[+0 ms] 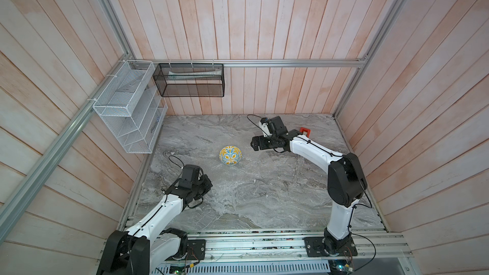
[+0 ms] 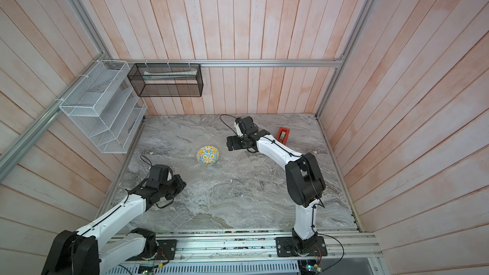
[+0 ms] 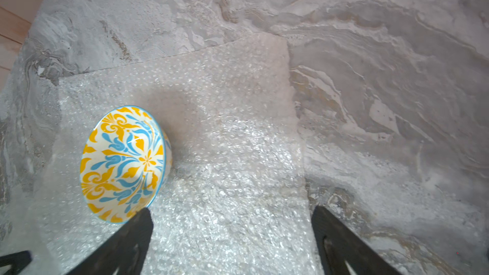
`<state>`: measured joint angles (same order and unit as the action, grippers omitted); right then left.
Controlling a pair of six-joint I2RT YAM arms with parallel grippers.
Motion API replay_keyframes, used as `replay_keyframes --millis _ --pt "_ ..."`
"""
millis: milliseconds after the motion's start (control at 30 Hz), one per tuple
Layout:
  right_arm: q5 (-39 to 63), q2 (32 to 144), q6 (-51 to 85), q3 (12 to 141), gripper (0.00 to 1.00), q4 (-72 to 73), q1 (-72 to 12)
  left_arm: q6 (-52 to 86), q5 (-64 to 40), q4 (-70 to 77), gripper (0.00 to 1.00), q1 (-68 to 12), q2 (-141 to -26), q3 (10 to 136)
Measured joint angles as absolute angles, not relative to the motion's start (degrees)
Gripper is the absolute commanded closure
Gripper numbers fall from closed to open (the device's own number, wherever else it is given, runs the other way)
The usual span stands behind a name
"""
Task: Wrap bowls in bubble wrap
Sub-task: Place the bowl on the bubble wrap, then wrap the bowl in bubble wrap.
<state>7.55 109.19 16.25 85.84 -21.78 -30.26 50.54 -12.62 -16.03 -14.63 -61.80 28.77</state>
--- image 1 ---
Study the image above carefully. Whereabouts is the red tape dispenser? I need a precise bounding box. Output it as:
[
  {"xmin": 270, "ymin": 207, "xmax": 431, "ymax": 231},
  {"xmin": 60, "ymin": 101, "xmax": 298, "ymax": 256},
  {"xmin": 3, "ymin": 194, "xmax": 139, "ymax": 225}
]
[{"xmin": 299, "ymin": 127, "xmax": 311, "ymax": 137}]

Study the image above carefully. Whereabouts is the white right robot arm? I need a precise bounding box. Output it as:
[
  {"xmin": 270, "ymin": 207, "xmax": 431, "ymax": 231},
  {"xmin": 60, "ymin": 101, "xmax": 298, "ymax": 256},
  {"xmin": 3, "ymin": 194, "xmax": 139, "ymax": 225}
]
[{"xmin": 250, "ymin": 116, "xmax": 368, "ymax": 255}]

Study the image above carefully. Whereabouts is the clear bubble wrap sheet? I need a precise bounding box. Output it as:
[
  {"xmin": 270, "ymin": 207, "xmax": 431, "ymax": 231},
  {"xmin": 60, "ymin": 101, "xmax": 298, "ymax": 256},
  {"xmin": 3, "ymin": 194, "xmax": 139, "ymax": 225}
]
[{"xmin": 159, "ymin": 115, "xmax": 305, "ymax": 210}]

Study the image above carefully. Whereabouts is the white wire mesh shelf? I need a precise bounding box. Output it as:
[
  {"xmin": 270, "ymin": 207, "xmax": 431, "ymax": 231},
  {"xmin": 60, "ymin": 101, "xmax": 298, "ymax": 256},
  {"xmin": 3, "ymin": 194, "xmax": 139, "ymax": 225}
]
[{"xmin": 93, "ymin": 60, "xmax": 168, "ymax": 154}]

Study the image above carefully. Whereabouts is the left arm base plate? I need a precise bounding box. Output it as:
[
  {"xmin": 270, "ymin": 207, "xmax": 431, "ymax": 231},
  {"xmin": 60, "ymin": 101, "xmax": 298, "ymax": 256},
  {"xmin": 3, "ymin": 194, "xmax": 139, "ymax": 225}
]
[{"xmin": 150, "ymin": 237, "xmax": 206, "ymax": 262}]

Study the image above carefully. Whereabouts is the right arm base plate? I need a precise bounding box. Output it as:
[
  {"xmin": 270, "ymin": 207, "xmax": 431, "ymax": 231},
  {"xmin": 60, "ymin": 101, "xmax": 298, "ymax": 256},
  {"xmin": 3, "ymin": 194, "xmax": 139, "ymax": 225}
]
[{"xmin": 304, "ymin": 236, "xmax": 358, "ymax": 257}]

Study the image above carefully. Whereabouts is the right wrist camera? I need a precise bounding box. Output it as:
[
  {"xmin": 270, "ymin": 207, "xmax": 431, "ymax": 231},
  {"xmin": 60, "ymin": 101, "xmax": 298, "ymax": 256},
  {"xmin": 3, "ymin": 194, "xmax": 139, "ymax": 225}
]
[{"xmin": 259, "ymin": 117, "xmax": 271, "ymax": 138}]

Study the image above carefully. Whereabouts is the aluminium frame rail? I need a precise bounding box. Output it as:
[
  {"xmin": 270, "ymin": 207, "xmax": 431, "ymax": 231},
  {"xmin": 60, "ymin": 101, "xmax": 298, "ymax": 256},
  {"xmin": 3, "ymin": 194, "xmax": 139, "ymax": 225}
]
[{"xmin": 133, "ymin": 59, "xmax": 367, "ymax": 68}]

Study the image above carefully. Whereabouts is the black mesh basket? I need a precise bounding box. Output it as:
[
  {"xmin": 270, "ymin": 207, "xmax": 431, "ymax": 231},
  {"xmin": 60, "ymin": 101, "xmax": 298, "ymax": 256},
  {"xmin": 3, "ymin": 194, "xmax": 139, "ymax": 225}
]
[{"xmin": 153, "ymin": 62, "xmax": 225, "ymax": 98}]

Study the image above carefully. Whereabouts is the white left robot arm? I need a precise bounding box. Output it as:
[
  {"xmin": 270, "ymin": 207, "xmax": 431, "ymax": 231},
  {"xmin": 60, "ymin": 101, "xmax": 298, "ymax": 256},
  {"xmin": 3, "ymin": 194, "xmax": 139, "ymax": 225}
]
[{"xmin": 97, "ymin": 164, "xmax": 212, "ymax": 274}]

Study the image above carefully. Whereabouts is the yellow blue patterned bowl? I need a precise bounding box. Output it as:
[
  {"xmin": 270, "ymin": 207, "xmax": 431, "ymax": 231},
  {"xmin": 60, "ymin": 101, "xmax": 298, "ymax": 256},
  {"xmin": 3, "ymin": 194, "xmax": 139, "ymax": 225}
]
[{"xmin": 219, "ymin": 146, "xmax": 243, "ymax": 166}]

